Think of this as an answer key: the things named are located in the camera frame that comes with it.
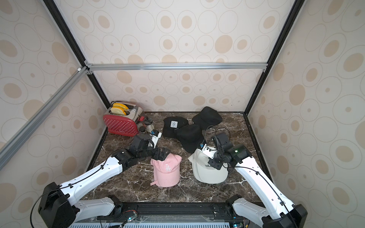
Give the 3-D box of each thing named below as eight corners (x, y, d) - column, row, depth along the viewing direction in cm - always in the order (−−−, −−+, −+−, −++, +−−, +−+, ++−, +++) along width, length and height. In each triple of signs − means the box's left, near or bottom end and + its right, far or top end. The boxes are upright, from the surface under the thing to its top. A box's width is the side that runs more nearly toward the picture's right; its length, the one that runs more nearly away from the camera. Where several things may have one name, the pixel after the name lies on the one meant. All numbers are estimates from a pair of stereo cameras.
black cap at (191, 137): (174, 153, 98) (173, 146, 91) (175, 132, 110) (175, 124, 102) (203, 153, 98) (205, 146, 91) (202, 132, 110) (203, 124, 102)
